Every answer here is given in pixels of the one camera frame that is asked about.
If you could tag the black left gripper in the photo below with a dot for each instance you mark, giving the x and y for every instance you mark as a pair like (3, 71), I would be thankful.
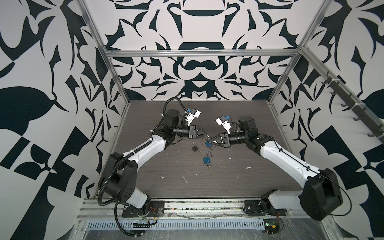
(192, 132)

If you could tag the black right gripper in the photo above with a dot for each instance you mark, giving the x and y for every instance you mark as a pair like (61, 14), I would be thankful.
(225, 143)

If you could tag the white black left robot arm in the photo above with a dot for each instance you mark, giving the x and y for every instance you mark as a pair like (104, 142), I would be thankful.
(118, 182)

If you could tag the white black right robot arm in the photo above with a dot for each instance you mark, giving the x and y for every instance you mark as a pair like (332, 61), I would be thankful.
(321, 193)

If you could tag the blue padlock lower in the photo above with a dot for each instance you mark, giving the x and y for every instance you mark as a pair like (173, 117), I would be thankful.
(207, 159)

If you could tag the small circuit board right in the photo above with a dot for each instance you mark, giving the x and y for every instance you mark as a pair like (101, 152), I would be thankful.
(273, 228)

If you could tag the grey hook rack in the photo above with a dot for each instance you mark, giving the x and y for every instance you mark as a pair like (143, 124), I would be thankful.
(352, 102)

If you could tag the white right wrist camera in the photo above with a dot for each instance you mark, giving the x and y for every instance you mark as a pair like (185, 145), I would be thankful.
(225, 122)

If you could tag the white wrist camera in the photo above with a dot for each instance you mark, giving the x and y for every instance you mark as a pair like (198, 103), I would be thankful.
(191, 114)
(225, 122)

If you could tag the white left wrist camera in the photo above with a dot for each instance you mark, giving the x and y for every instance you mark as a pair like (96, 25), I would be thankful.
(191, 114)

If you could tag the aluminium front rail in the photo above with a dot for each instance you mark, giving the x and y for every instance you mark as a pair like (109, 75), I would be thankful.
(190, 209)

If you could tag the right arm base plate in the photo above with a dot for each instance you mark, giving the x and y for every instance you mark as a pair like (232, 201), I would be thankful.
(258, 207)

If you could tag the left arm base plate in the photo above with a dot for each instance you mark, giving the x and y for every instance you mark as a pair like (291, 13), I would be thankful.
(144, 208)

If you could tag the white slotted cable duct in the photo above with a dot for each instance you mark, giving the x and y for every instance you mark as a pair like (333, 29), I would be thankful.
(202, 224)

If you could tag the aluminium frame crossbar back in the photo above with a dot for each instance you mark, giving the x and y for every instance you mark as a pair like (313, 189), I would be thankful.
(201, 53)

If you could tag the aluminium frame post right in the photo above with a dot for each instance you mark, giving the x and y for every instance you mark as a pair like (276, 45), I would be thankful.
(315, 23)

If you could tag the aluminium frame post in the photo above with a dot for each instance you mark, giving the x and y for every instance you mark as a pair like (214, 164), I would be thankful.
(101, 47)
(315, 23)

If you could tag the aluminium frame post left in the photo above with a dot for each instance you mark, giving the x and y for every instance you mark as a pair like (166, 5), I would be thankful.
(101, 47)

